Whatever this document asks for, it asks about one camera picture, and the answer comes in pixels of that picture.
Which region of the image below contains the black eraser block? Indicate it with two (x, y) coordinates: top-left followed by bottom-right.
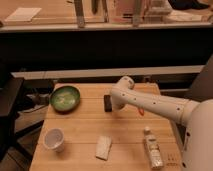
(104, 95), (112, 112)

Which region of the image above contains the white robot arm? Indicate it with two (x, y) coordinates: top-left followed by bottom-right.
(110, 76), (213, 171)

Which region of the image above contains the orange carrot toy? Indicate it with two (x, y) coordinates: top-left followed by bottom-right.
(138, 108), (144, 116)

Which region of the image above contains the green ceramic bowl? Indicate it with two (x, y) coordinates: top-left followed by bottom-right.
(49, 86), (80, 113)

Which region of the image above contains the white sponge block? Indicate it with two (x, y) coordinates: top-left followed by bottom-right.
(95, 136), (112, 160)

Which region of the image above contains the white paper cup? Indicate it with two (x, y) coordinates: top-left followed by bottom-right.
(43, 128), (64, 153)

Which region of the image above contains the clear plastic bottle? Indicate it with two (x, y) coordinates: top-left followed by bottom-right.
(144, 127), (164, 170)

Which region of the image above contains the white paper sheet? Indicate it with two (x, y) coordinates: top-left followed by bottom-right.
(5, 7), (41, 22)

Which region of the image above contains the long white shelf rail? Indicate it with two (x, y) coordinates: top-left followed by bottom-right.
(12, 65), (203, 80)

